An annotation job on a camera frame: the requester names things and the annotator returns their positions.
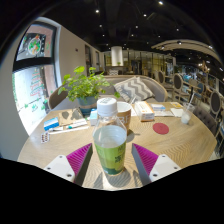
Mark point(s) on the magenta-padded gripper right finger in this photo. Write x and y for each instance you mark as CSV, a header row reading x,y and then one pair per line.
x,y
163,165

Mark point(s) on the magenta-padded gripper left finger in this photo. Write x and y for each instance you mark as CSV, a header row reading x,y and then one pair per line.
x,y
60,166

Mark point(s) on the clear green-labelled water bottle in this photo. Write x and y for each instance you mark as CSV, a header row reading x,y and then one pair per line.
x,y
110,146

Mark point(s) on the pill blister pack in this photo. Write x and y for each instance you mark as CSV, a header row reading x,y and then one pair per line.
x,y
45,137

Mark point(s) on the flat round red coaster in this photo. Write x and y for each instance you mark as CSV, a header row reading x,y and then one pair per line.
x,y
161,128

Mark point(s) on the blue white small box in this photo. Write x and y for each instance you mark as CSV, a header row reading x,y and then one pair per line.
x,y
51,124

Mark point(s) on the white teal tube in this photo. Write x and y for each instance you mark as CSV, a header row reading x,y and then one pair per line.
x,y
76,125

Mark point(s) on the white paper napkin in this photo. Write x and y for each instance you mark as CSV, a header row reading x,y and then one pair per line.
x,y
178,112

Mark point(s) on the white orange carton box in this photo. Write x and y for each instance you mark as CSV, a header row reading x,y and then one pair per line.
x,y
144,111

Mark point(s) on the white blue packet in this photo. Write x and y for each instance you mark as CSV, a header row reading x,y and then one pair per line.
x,y
158,107

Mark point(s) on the yellow square card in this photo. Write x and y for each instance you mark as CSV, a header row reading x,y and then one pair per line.
x,y
176,105

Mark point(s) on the brown lettered ceramic mug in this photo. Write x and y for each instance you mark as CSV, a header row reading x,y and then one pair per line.
x,y
125,115

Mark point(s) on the grey curved sofa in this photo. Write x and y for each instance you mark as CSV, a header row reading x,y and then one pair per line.
x,y
156,86

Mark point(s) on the grey white chevron cushion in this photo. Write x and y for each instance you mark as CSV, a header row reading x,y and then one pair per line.
x,y
133,88

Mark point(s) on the group of wooden dining chairs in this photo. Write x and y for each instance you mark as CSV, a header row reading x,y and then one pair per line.
x,y
178,83

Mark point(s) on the green potted plant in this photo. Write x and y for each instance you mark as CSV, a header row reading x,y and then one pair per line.
x,y
83,86

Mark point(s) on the white round column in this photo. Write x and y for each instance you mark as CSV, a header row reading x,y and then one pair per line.
x,y
117,56

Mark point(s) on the group of ceiling spotlights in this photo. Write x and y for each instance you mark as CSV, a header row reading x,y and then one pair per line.
x,y
161,2

